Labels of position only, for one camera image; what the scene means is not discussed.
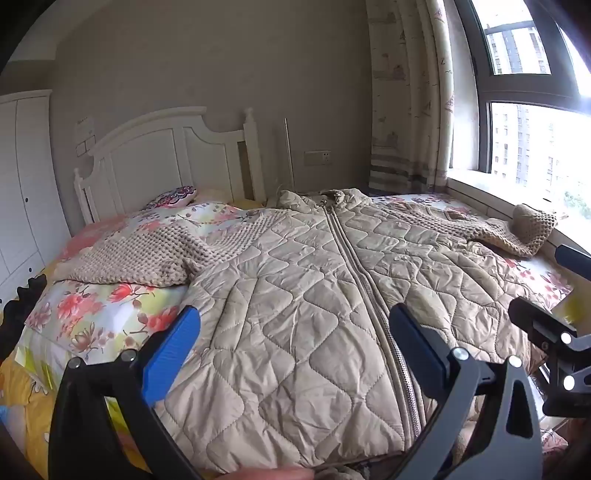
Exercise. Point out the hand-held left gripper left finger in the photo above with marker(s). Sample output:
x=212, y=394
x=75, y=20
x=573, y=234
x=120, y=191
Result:
x=175, y=348

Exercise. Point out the yellow pillow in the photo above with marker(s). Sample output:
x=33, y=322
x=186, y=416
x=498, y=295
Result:
x=247, y=203

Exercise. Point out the wall switch panel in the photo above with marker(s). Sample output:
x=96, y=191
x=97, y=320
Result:
x=84, y=136

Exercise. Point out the white bed headboard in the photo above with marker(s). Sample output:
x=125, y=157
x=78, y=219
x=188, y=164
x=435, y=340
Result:
x=152, y=157

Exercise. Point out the dark cloth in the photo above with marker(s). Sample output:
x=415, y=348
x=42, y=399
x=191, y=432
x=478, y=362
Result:
x=23, y=304

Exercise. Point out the person's left hand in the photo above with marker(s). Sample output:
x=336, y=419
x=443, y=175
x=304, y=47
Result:
x=272, y=474

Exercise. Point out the floral duvet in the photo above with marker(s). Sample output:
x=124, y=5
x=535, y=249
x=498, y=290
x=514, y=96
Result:
x=106, y=314

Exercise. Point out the white wardrobe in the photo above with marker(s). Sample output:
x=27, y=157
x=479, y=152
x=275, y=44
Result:
x=27, y=184

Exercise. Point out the beige quilted jacket knit sleeves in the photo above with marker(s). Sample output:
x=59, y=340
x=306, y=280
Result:
x=295, y=295

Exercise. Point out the wall socket panel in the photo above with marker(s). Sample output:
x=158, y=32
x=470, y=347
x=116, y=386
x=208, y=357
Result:
x=317, y=157

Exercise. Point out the dark framed window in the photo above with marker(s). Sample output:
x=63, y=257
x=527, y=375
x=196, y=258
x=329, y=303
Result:
x=526, y=97

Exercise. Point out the stone windowsill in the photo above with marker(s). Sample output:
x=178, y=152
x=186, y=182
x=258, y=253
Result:
x=489, y=194

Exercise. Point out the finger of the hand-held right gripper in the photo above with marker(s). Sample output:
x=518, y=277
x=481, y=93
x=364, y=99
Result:
x=535, y=321
x=575, y=257

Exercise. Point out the mandala patterned pillow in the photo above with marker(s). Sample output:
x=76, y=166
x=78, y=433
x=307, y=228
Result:
x=173, y=197

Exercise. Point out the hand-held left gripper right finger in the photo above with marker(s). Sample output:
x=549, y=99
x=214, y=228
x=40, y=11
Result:
x=418, y=350

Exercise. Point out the sailboat print curtain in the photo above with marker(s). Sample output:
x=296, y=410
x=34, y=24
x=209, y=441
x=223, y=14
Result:
x=406, y=92

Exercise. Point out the silver pole lamp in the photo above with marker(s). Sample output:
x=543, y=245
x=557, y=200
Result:
x=289, y=152

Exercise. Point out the yellow bedsheet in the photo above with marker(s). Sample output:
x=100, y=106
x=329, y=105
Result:
x=23, y=392

